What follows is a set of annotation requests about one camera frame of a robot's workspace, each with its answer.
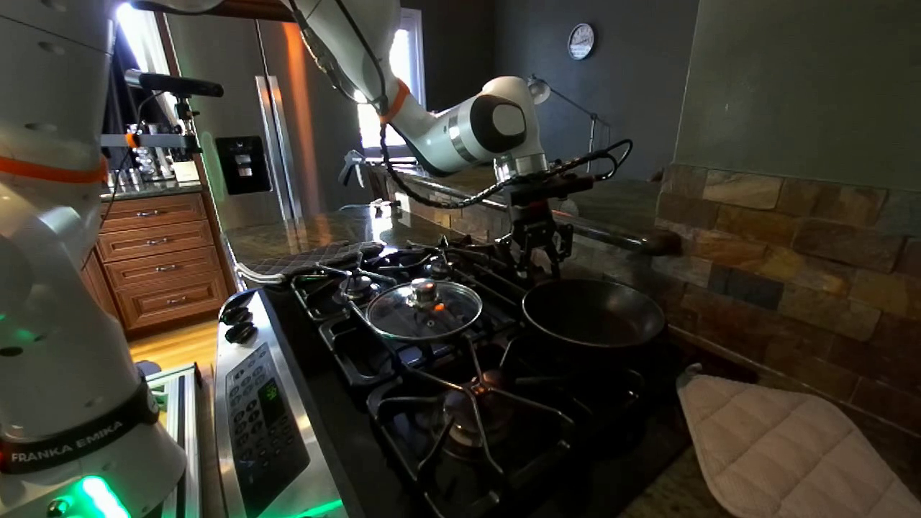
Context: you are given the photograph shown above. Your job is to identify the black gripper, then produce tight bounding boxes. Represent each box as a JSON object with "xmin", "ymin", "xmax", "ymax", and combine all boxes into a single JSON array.
[{"xmin": 511, "ymin": 197, "xmax": 574, "ymax": 283}]

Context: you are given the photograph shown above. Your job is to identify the black frying pan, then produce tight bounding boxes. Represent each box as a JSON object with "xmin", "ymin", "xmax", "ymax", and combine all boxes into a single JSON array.
[{"xmin": 518, "ymin": 272, "xmax": 671, "ymax": 355}]

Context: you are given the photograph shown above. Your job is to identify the glass lid with metal knob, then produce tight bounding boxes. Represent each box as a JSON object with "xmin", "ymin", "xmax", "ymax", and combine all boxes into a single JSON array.
[{"xmin": 363, "ymin": 273, "xmax": 485, "ymax": 342}]

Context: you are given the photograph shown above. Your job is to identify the black gas stove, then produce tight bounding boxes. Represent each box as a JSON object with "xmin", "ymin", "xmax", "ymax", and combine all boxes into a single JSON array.
[{"xmin": 209, "ymin": 237, "xmax": 698, "ymax": 518}]

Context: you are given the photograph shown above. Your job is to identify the stainless steel refrigerator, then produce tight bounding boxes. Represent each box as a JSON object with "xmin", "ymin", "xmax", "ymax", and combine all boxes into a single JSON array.
[{"xmin": 166, "ymin": 13, "xmax": 369, "ymax": 227}]

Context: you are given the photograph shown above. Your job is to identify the beige quilted pot holder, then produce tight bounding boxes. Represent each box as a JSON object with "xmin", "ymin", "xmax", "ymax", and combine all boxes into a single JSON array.
[{"xmin": 674, "ymin": 367, "xmax": 921, "ymax": 518}]

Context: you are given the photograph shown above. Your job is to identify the black stove knob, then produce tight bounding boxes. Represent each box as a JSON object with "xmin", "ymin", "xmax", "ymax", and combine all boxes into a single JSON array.
[
  {"xmin": 223, "ymin": 318, "xmax": 259, "ymax": 345},
  {"xmin": 216, "ymin": 288, "xmax": 259, "ymax": 325}
]

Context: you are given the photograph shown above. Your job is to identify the black fridge dispenser panel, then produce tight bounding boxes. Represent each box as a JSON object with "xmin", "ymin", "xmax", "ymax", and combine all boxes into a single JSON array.
[{"xmin": 212, "ymin": 137, "xmax": 271, "ymax": 197}]

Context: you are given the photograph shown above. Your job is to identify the wooden drawer cabinet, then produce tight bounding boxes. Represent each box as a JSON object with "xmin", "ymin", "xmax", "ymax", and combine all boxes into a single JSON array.
[{"xmin": 81, "ymin": 184, "xmax": 239, "ymax": 340}]

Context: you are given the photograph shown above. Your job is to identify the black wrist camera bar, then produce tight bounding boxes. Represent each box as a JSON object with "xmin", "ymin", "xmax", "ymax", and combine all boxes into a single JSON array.
[{"xmin": 501, "ymin": 170, "xmax": 600, "ymax": 206}]

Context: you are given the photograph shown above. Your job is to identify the round wall clock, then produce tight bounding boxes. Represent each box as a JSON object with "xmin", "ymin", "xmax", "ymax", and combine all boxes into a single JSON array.
[{"xmin": 564, "ymin": 20, "xmax": 597, "ymax": 65}]

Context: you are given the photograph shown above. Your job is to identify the metal robot stand frame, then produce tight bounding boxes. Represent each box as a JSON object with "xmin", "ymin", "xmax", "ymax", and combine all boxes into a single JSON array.
[{"xmin": 140, "ymin": 361, "xmax": 209, "ymax": 518}]

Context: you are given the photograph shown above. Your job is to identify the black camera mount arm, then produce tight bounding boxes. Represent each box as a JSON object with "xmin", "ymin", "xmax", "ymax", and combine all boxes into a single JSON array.
[{"xmin": 95, "ymin": 96, "xmax": 206, "ymax": 164}]

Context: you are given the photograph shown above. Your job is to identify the black stereo camera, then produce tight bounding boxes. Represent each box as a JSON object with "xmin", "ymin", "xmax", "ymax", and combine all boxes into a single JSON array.
[{"xmin": 121, "ymin": 68, "xmax": 226, "ymax": 102}]

